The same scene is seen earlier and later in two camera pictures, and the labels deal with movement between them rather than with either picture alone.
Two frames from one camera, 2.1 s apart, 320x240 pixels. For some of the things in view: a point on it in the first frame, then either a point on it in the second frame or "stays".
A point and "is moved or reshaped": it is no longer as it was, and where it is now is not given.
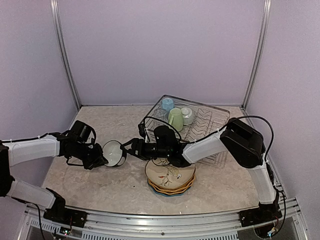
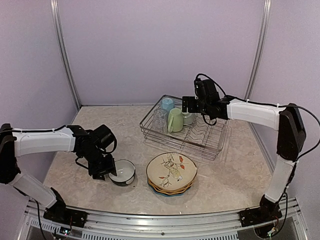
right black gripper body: x=144 y=153 → x=191 y=108
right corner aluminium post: x=266 y=17 stays
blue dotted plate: x=168 y=195 stays
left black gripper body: x=90 y=157 → x=100 y=166
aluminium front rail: x=218 y=226 stays
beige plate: x=160 y=172 stays
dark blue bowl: x=115 y=156 is moved or reshaped
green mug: x=175 y=119 stays
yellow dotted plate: x=173 y=192 stays
